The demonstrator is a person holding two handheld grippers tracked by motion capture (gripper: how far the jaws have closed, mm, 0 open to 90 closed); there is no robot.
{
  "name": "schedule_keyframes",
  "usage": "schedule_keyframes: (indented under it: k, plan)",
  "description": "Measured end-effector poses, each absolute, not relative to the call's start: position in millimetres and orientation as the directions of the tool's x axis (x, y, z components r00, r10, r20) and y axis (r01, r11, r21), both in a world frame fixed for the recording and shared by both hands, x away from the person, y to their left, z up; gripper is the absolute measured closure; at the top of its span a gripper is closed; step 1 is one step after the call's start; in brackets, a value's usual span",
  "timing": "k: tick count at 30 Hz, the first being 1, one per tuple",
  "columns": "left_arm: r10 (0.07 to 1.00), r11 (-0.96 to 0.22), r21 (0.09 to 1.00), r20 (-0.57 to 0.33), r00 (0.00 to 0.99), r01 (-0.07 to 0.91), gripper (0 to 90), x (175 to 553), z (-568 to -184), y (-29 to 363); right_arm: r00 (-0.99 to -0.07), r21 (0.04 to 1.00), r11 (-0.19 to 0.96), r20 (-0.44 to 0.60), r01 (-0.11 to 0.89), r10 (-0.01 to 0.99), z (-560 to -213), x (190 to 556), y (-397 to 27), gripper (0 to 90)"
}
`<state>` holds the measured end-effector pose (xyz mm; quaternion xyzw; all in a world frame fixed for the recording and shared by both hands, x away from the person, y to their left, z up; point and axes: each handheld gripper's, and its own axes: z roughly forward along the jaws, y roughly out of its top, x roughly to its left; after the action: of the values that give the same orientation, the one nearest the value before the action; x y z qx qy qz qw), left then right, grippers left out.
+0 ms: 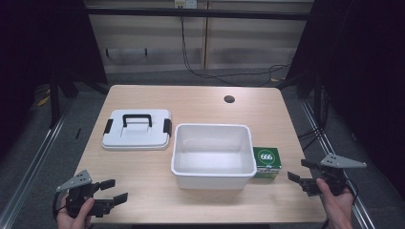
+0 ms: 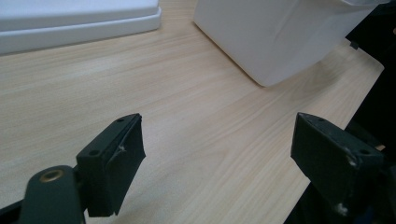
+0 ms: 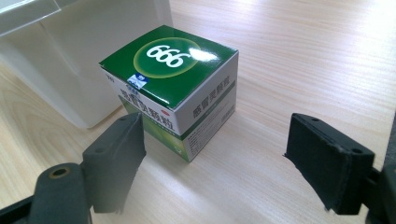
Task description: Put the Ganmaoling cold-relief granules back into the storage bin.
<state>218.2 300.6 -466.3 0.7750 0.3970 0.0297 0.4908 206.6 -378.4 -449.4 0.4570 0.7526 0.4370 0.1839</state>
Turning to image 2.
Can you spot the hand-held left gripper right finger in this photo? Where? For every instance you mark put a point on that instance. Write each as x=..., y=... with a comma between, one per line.
x=333, y=161

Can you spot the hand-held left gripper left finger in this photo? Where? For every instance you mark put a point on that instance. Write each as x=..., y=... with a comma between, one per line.
x=109, y=168

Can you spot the white plastic bin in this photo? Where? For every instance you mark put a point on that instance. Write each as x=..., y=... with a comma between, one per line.
x=277, y=37

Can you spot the white flat tray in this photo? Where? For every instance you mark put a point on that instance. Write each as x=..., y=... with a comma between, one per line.
x=74, y=23

